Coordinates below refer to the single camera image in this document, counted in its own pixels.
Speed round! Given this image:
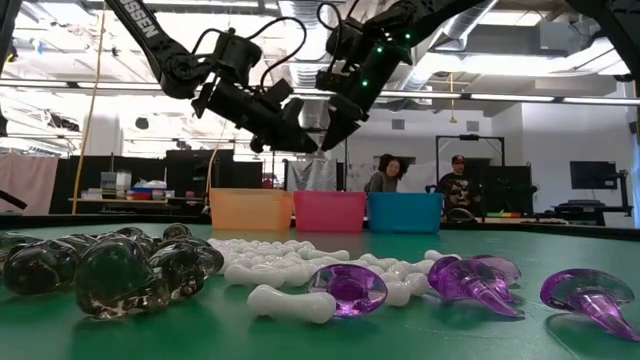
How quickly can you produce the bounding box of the black partition wall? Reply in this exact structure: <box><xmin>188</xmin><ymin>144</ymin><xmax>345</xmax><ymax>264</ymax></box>
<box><xmin>49</xmin><ymin>148</ymin><xmax>265</xmax><ymax>217</ymax></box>

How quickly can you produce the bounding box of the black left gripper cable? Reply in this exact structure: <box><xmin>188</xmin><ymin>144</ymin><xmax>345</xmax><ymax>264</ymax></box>
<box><xmin>191</xmin><ymin>16</ymin><xmax>308</xmax><ymax>92</ymax></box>

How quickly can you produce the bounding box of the black monitor stand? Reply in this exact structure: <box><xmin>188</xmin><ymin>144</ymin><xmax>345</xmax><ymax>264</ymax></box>
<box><xmin>617</xmin><ymin>169</ymin><xmax>634</xmax><ymax>217</ymax></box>

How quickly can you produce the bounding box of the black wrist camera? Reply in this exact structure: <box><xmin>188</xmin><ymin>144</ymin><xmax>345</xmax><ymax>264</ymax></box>
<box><xmin>212</xmin><ymin>28</ymin><xmax>265</xmax><ymax>87</ymax></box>
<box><xmin>324</xmin><ymin>17</ymin><xmax>371</xmax><ymax>66</ymax></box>

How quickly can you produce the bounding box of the pink curtain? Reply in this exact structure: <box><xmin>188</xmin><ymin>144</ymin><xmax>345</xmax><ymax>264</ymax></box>
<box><xmin>0</xmin><ymin>152</ymin><xmax>60</xmax><ymax>217</ymax></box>

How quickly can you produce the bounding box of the wooden shelf board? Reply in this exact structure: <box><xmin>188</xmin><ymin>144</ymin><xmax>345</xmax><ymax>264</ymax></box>
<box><xmin>68</xmin><ymin>196</ymin><xmax>207</xmax><ymax>206</ymax></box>

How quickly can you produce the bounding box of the black cable loop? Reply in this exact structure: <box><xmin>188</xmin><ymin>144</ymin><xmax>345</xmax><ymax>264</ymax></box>
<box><xmin>0</xmin><ymin>189</ymin><xmax>29</xmax><ymax>210</ymax></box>

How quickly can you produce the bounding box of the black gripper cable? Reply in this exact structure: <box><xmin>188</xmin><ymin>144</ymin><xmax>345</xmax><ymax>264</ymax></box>
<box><xmin>316</xmin><ymin>0</ymin><xmax>364</xmax><ymax>71</ymax></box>
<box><xmin>191</xmin><ymin>16</ymin><xmax>308</xmax><ymax>92</ymax></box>

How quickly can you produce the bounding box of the blue plastic bin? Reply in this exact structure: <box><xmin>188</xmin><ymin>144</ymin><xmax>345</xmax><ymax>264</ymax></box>
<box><xmin>367</xmin><ymin>192</ymin><xmax>444</xmax><ymax>235</ymax></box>

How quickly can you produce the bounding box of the green table mat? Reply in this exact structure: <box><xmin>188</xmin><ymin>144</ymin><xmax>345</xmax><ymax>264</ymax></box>
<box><xmin>0</xmin><ymin>223</ymin><xmax>640</xmax><ymax>360</ymax></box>

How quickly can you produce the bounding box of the black metal rig frame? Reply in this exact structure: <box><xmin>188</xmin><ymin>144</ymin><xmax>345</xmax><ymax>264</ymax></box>
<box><xmin>272</xmin><ymin>127</ymin><xmax>350</xmax><ymax>191</ymax></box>
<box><xmin>435</xmin><ymin>133</ymin><xmax>506</xmax><ymax>187</ymax></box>

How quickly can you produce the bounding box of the yellow extension cable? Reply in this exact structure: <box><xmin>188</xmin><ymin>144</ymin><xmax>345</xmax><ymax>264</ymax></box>
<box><xmin>72</xmin><ymin>0</ymin><xmax>107</xmax><ymax>216</ymax></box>

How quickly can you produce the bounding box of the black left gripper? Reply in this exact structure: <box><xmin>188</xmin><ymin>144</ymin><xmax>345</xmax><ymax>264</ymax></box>
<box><xmin>191</xmin><ymin>78</ymin><xmax>320</xmax><ymax>155</ymax></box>

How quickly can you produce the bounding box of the silver ceiling air duct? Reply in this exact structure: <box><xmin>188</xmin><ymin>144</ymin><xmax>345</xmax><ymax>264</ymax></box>
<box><xmin>277</xmin><ymin>0</ymin><xmax>335</xmax><ymax>157</ymax></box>
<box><xmin>399</xmin><ymin>0</ymin><xmax>501</xmax><ymax>91</ymax></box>

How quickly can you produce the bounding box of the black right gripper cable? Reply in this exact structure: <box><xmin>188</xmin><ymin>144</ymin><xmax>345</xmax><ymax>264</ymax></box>
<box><xmin>316</xmin><ymin>0</ymin><xmax>364</xmax><ymax>71</ymax></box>

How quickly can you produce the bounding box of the orange plastic bin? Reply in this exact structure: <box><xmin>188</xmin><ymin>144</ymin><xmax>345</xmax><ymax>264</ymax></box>
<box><xmin>209</xmin><ymin>188</ymin><xmax>295</xmax><ymax>232</ymax></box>

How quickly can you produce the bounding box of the long ceiling light rail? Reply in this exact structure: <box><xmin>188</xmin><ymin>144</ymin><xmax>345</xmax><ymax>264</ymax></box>
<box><xmin>0</xmin><ymin>79</ymin><xmax>640</xmax><ymax>107</ymax></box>

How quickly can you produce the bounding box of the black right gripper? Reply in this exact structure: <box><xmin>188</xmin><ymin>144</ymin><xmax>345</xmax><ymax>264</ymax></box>
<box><xmin>315</xmin><ymin>42</ymin><xmax>414</xmax><ymax>152</ymax></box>

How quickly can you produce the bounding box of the black table frame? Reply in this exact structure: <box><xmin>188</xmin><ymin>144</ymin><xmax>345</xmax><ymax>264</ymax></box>
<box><xmin>0</xmin><ymin>213</ymin><xmax>640</xmax><ymax>243</ymax></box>

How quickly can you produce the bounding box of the blue and red box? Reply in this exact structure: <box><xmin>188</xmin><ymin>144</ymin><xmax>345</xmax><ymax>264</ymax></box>
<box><xmin>130</xmin><ymin>179</ymin><xmax>169</xmax><ymax>202</ymax></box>

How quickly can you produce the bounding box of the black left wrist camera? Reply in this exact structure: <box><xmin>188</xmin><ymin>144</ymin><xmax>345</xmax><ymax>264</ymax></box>
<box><xmin>212</xmin><ymin>28</ymin><xmax>265</xmax><ymax>87</ymax></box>

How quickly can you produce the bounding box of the grey cloth on frame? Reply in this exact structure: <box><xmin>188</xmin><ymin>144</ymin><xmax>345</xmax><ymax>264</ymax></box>
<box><xmin>287</xmin><ymin>158</ymin><xmax>337</xmax><ymax>193</ymax></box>

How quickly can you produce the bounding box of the pink plastic bin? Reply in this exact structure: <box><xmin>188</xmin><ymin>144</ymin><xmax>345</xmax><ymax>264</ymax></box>
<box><xmin>293</xmin><ymin>191</ymin><xmax>368</xmax><ymax>234</ymax></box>

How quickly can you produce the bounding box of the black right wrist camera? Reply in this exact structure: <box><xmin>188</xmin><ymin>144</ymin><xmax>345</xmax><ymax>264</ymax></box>
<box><xmin>324</xmin><ymin>17</ymin><xmax>371</xmax><ymax>66</ymax></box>

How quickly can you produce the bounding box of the black computer monitor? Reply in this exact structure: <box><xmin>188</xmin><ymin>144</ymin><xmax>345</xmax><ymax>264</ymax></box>
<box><xmin>569</xmin><ymin>160</ymin><xmax>619</xmax><ymax>191</ymax></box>

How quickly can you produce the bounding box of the black office desk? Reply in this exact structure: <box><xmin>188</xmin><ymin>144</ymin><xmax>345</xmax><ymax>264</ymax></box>
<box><xmin>533</xmin><ymin>198</ymin><xmax>636</xmax><ymax>229</ymax></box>

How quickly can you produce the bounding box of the clear plastic storage box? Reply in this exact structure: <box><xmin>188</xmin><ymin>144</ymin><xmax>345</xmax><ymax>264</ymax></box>
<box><xmin>99</xmin><ymin>170</ymin><xmax>134</xmax><ymax>200</ymax></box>

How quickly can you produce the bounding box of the person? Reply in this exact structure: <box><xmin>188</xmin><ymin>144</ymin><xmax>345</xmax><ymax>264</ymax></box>
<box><xmin>367</xmin><ymin>153</ymin><xmax>409</xmax><ymax>194</ymax></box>
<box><xmin>437</xmin><ymin>154</ymin><xmax>481</xmax><ymax>221</ymax></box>

